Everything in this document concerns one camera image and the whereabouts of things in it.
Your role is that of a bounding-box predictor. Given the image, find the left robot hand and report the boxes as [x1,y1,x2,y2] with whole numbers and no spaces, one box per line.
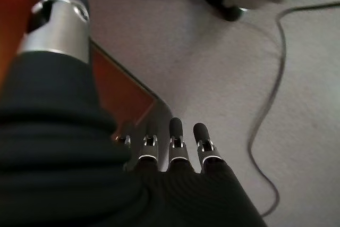
[0,0,268,227]

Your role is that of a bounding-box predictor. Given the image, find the glossy reflective cabinet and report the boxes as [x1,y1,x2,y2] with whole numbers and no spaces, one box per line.
[0,0,175,142]

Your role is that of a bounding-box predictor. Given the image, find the thin gray floor cable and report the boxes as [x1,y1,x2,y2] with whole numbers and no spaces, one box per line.
[246,1,340,217]

